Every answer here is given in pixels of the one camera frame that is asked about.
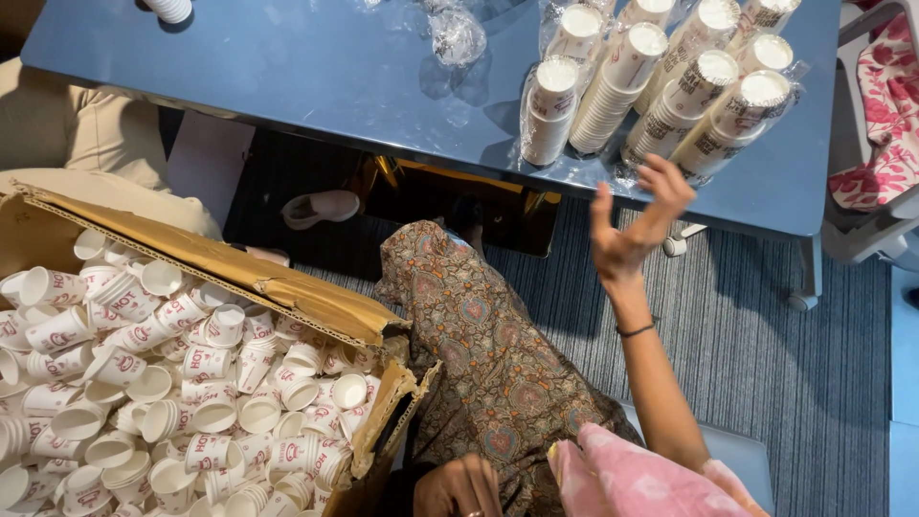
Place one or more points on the person's right hand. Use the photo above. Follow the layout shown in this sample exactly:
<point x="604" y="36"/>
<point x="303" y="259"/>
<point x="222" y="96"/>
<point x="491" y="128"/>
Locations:
<point x="623" y="244"/>

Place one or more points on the heap of loose paper cups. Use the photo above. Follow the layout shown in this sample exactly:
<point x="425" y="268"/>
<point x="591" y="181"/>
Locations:
<point x="165" y="402"/>

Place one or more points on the person's left hand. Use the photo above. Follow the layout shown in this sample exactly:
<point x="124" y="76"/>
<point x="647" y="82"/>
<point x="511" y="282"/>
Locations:
<point x="456" y="487"/>

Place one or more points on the person's left fingers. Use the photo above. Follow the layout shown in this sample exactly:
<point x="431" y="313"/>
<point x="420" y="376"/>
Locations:
<point x="470" y="507"/>

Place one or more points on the brown cardboard box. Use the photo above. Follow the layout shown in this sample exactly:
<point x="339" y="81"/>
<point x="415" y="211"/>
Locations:
<point x="237" y="276"/>

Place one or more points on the grey chair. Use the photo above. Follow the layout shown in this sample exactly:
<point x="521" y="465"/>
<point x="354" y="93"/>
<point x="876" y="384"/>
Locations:
<point x="861" y="222"/>

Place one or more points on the pink floral cloth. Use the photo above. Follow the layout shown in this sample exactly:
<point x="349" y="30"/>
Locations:
<point x="882" y="122"/>

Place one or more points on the person's pink scarf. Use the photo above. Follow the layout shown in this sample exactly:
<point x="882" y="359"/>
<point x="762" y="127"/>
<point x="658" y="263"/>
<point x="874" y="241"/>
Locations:
<point x="632" y="479"/>

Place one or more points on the table leg with caster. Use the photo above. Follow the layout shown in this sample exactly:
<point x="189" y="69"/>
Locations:
<point x="805" y="273"/>

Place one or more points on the grey stool seat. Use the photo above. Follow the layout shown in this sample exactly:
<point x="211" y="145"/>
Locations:
<point x="732" y="459"/>

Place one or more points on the person's patterned brown dress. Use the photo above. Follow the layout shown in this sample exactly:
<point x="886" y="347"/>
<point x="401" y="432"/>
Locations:
<point x="488" y="359"/>

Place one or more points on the group of wrapped cup stacks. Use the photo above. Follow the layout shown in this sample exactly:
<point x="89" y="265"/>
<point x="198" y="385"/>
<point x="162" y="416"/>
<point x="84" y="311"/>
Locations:
<point x="668" y="86"/>

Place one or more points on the unwrapped white cup stack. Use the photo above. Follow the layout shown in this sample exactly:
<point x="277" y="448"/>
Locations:
<point x="169" y="8"/>

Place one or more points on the black wristband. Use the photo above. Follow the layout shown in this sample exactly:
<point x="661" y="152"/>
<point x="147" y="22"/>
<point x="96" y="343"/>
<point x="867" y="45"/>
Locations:
<point x="636" y="330"/>

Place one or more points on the crumpled clear plastic wrap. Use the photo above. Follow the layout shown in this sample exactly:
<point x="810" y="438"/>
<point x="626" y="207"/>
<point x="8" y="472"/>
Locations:
<point x="456" y="36"/>

